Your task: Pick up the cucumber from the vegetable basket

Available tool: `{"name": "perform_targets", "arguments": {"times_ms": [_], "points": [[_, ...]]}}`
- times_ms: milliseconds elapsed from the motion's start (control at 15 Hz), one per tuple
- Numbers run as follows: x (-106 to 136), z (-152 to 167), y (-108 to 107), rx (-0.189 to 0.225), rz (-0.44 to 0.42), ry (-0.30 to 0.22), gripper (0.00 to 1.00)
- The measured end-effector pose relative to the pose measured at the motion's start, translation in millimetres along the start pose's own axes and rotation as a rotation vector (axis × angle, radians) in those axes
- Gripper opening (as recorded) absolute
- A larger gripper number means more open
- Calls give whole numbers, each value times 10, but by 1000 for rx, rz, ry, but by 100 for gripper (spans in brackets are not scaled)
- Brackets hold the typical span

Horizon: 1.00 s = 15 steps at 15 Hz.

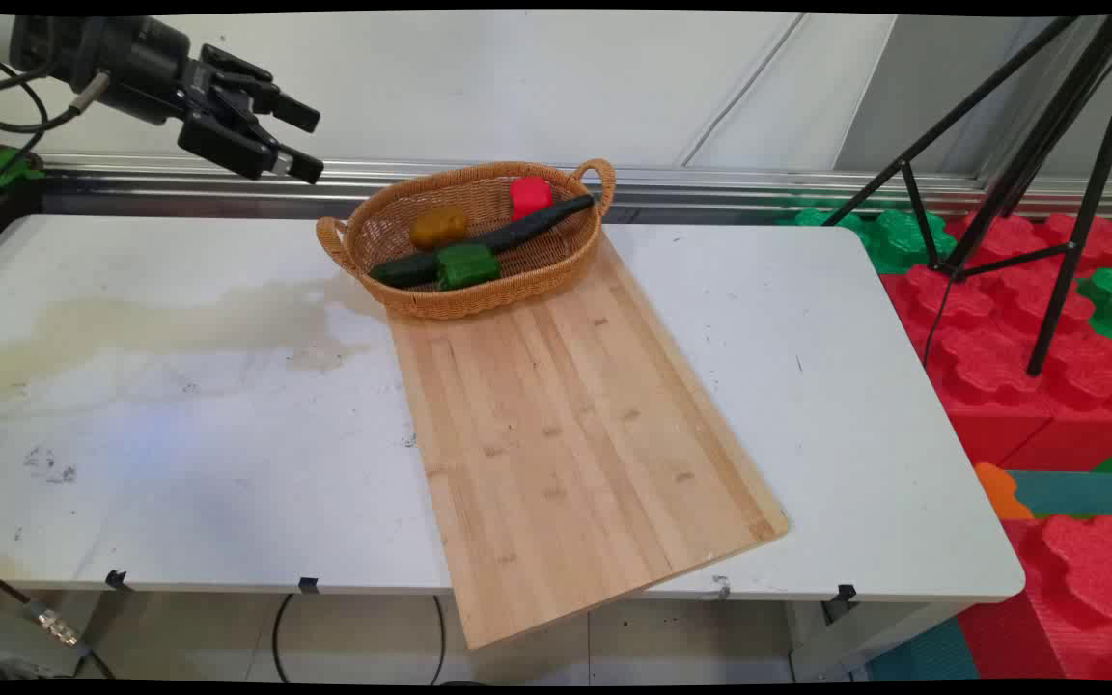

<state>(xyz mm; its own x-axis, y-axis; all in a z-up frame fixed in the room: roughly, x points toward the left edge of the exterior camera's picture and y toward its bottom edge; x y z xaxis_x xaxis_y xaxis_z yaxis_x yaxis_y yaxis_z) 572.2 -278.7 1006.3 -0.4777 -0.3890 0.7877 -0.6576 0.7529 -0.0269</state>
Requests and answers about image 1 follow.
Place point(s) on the green container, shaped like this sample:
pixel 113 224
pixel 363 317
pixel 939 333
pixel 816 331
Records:
pixel 903 241

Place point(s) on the orange foam block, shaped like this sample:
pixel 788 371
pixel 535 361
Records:
pixel 1000 492

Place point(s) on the green toy bell pepper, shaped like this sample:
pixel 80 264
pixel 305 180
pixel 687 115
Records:
pixel 467 266

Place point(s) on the red toy tomato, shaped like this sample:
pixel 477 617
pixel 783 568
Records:
pixel 530 198

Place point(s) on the black camera tripod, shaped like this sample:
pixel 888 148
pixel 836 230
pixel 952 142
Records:
pixel 1082 222

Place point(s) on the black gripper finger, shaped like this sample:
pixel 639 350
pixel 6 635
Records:
pixel 228 145
pixel 257 92

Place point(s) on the aluminium rail along wall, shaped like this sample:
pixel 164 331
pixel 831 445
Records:
pixel 710 183

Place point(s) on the teal foam block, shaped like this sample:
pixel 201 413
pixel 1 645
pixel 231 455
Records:
pixel 1077 490

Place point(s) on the brown-yellow toy potato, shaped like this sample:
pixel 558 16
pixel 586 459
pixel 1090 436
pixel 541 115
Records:
pixel 438 228

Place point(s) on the black table edge clip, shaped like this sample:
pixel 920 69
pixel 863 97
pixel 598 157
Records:
pixel 309 585
pixel 116 580
pixel 846 593

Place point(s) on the bamboo cutting board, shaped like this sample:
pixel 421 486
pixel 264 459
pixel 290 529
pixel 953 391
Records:
pixel 566 434

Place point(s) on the small green toy block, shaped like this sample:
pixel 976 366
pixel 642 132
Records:
pixel 11 169

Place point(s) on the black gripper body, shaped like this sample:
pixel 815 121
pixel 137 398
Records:
pixel 141 68

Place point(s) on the grey metal table leg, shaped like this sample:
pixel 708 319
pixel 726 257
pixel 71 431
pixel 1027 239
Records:
pixel 865 632

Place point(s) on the dark green toy cucumber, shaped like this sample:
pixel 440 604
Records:
pixel 527 227

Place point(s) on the large red foam block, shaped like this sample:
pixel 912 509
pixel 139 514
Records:
pixel 990 367

